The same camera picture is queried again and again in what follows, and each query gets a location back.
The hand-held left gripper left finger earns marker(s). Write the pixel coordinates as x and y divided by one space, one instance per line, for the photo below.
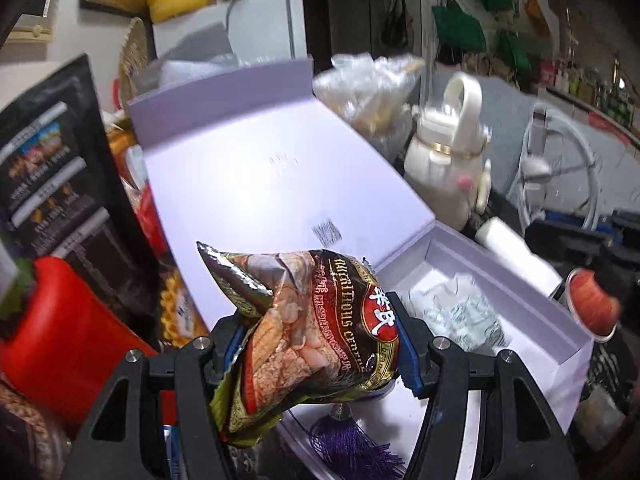
234 349

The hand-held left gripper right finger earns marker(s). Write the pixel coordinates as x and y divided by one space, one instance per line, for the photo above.
411 365

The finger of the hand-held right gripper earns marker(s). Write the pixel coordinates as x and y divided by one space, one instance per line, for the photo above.
560 237
627 224

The brown snack packet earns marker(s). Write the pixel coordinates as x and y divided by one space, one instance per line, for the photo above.
310 320

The lavender gift box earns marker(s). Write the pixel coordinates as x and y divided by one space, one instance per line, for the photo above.
260 170

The white paper towel roll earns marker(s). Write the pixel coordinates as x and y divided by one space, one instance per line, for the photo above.
520 255

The red apple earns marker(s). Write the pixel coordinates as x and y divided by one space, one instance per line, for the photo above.
592 297

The yellow-patterned packet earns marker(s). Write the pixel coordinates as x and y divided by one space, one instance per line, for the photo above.
177 310

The metal bowl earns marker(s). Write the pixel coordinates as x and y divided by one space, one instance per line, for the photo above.
575 317

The purple tassel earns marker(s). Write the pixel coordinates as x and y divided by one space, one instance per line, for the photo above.
350 445

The cream cartoon water bottle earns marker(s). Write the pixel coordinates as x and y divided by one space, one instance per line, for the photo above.
442 170

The row of bottles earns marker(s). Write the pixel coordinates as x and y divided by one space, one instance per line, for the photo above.
590 90

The red plastic container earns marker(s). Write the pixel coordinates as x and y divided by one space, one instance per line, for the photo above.
65 340

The clear bag of snacks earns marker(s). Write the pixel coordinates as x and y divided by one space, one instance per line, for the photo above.
365 90

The black printed pouch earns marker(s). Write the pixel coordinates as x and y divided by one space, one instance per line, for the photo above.
55 160

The black handbag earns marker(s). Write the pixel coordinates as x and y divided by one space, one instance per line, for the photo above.
397 22

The woven straw fan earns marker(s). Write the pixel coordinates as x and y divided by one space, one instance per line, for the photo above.
134 60

